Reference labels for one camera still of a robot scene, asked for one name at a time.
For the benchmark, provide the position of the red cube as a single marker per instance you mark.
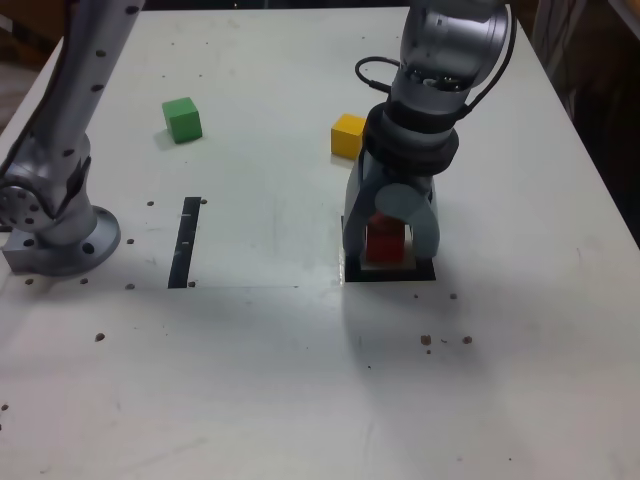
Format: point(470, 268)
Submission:
point(382, 247)

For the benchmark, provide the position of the black tape square outline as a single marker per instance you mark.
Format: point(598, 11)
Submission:
point(390, 276)

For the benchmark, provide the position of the black tape strip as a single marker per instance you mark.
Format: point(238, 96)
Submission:
point(184, 240)

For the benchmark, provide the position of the yellow cube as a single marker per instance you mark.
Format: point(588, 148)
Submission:
point(346, 137)

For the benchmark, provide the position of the green cube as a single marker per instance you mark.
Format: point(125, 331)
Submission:
point(182, 122)

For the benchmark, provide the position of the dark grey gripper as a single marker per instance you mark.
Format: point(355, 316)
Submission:
point(407, 178)

